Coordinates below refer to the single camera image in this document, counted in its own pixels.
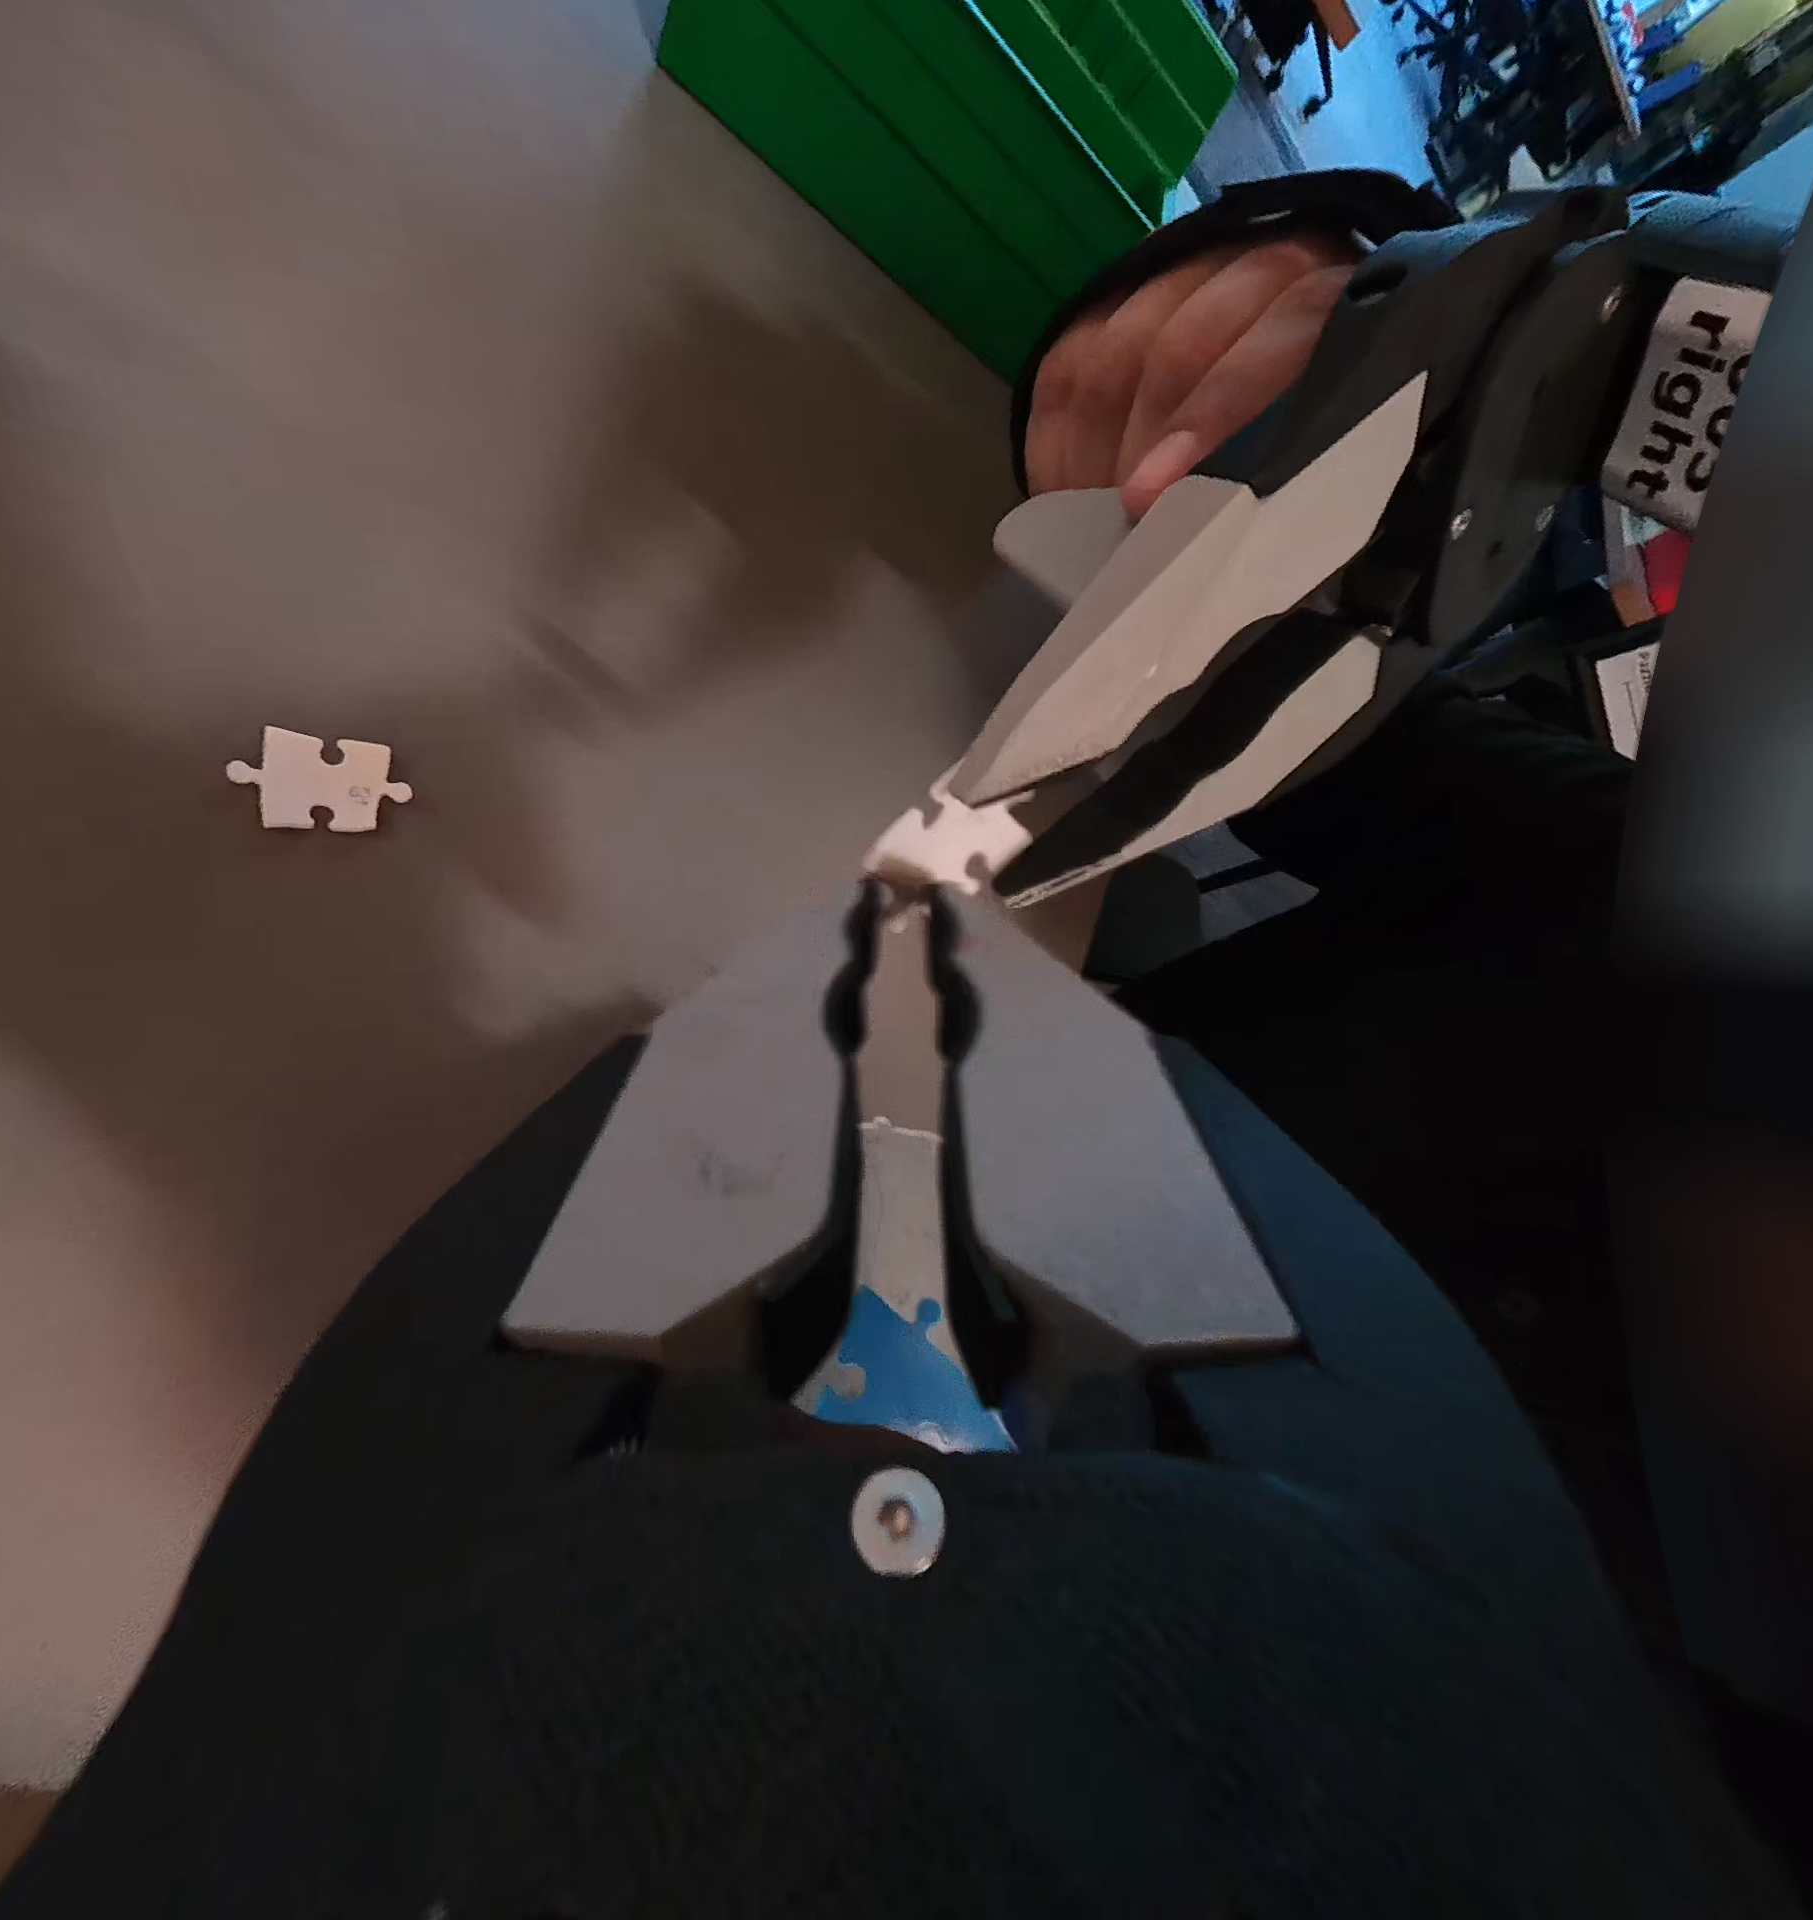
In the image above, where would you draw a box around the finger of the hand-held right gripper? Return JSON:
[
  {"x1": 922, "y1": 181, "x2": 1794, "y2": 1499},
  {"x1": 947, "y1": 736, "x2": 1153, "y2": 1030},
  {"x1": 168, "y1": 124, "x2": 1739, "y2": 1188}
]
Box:
[
  {"x1": 941, "y1": 374, "x2": 1424, "y2": 805},
  {"x1": 1002, "y1": 632, "x2": 1389, "y2": 910}
]

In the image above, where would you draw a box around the person's right hand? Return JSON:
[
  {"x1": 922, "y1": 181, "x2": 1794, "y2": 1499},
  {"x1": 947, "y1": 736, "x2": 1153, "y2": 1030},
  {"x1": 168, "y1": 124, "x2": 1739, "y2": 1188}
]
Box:
[{"x1": 1016, "y1": 241, "x2": 1365, "y2": 518}]

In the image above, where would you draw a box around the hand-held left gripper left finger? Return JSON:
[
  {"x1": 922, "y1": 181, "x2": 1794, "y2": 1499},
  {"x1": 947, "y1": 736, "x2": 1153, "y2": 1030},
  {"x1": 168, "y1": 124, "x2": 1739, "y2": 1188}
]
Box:
[{"x1": 500, "y1": 878, "x2": 871, "y2": 1405}]

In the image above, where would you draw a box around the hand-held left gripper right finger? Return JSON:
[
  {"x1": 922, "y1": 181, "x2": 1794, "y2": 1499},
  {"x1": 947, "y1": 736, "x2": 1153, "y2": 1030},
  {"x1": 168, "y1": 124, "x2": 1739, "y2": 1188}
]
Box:
[{"x1": 921, "y1": 886, "x2": 1305, "y2": 1419}]

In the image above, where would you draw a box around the green plastic bin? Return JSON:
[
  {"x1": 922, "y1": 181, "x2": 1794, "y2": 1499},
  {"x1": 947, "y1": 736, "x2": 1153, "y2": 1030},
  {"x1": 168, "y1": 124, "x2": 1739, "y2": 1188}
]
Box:
[{"x1": 656, "y1": 0, "x2": 1241, "y2": 384}]

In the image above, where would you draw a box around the blue puzzle ball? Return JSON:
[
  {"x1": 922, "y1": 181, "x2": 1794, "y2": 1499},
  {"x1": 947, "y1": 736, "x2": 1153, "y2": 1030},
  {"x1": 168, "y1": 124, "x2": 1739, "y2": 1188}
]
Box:
[{"x1": 794, "y1": 1119, "x2": 1025, "y2": 1457}]

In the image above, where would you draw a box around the white puzzle piece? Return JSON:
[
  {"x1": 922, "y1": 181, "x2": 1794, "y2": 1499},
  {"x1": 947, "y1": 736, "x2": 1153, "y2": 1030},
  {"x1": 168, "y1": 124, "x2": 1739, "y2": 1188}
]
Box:
[
  {"x1": 225, "y1": 725, "x2": 414, "y2": 837},
  {"x1": 861, "y1": 797, "x2": 1035, "y2": 897}
]

